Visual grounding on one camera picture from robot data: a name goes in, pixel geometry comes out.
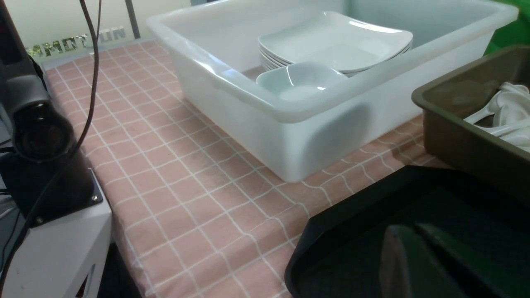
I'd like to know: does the green backdrop cloth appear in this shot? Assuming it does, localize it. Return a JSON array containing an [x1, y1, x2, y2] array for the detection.
[[484, 0, 530, 55]]

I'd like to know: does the black plastic serving tray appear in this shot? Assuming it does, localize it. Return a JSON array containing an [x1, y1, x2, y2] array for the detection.
[[284, 166, 529, 298]]

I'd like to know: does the pink checkered tablecloth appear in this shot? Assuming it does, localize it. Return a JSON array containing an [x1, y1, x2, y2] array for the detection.
[[83, 41, 443, 298]]

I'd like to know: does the small white bowl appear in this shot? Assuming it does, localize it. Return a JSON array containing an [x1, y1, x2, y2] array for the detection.
[[256, 62, 348, 102]]

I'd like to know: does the large white plastic bin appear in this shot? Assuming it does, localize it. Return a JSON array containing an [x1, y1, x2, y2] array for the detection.
[[147, 0, 519, 182]]

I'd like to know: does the black cable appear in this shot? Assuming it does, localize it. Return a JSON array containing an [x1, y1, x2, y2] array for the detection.
[[0, 0, 102, 290]]

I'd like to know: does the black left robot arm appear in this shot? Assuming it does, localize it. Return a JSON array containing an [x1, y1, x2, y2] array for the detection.
[[0, 1, 94, 228]]

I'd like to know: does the olive green plastic bin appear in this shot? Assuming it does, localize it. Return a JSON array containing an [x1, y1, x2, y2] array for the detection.
[[411, 45, 530, 205]]

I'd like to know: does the white square rice plate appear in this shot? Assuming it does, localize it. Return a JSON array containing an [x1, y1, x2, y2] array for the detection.
[[258, 11, 413, 73]]

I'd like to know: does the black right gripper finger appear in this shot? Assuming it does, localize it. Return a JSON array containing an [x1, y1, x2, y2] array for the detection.
[[379, 223, 530, 298]]

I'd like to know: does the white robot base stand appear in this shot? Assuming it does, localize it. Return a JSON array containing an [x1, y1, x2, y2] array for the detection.
[[1, 195, 112, 298]]

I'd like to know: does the white spoon in bin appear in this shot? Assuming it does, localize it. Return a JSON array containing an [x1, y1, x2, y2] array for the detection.
[[464, 82, 529, 124]]

